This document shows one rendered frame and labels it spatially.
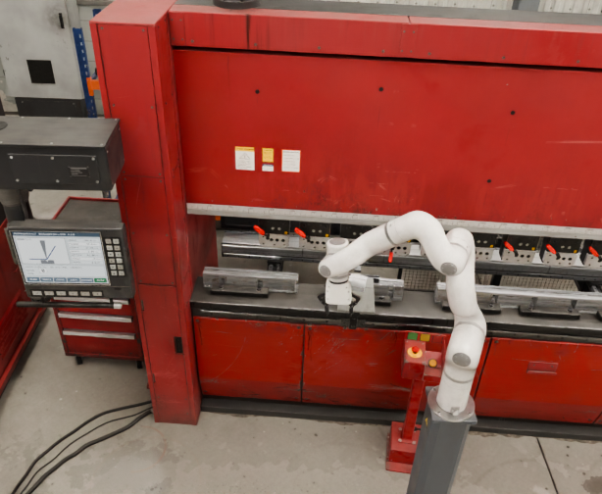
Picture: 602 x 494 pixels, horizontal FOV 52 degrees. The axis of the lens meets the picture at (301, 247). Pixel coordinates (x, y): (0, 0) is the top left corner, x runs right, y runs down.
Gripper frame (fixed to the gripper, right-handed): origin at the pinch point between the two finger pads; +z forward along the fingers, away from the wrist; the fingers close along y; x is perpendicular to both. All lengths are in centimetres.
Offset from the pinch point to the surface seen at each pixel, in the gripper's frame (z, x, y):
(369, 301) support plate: 27, 53, 9
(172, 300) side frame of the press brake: 23, 39, -87
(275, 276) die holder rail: 23, 67, -40
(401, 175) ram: -36, 61, 23
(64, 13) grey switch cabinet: -80, 395, -311
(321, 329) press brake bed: 50, 60, -16
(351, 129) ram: -59, 56, 1
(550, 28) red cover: -98, 55, 78
